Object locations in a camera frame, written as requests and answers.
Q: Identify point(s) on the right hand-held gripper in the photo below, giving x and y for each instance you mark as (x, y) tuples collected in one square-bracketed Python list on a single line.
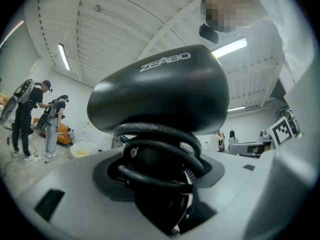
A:
[(280, 132)]

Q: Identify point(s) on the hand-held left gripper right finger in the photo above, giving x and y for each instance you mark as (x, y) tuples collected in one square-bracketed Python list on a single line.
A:
[(213, 174)]

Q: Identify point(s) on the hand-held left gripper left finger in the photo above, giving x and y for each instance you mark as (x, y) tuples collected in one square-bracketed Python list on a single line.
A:
[(105, 184)]

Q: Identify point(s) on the ceiling tube light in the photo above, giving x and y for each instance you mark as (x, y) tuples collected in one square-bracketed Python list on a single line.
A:
[(236, 108), (64, 57), (11, 34), (228, 48)]

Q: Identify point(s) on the striped cushion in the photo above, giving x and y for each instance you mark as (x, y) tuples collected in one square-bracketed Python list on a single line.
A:
[(71, 133)]

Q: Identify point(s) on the orange sofa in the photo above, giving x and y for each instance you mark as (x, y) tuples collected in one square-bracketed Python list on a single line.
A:
[(62, 134)]

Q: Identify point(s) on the person's white shirt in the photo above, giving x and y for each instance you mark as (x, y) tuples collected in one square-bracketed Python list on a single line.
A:
[(287, 46)]

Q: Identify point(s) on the black head-worn camera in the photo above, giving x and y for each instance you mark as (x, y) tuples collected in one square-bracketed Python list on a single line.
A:
[(208, 34)]

